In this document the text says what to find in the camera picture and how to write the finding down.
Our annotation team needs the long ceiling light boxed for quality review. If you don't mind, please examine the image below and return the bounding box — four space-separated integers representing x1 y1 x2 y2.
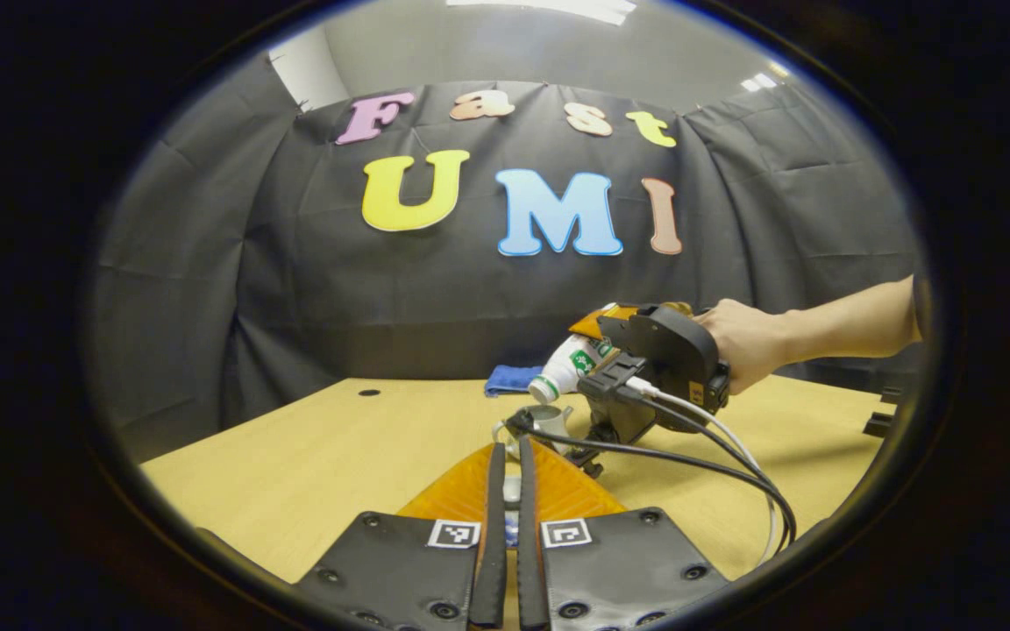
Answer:
445 0 637 25

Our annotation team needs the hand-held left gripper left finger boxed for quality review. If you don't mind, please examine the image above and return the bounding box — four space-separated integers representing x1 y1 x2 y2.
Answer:
295 443 508 631

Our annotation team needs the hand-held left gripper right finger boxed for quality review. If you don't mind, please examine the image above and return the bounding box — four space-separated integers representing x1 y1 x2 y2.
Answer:
518 436 729 631

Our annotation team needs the white cable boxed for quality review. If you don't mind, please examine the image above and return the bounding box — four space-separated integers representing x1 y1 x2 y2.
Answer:
628 377 779 567

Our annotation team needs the black cable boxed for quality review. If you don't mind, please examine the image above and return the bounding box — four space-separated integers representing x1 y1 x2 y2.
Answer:
505 407 798 549

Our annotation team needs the black backdrop cloth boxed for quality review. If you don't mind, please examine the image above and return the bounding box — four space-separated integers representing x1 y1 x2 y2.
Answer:
89 79 922 457

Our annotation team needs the white blue-patterned teacup lid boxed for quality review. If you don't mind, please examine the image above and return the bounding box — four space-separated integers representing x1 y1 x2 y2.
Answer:
504 475 522 549

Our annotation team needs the white teacup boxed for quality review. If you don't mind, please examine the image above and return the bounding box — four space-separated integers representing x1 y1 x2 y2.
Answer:
492 404 575 460

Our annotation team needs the blue folded towel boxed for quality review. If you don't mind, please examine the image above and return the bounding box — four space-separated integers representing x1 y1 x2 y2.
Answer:
484 365 546 398

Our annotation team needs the white water bottle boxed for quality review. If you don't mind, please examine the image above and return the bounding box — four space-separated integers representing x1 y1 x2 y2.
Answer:
529 333 621 406

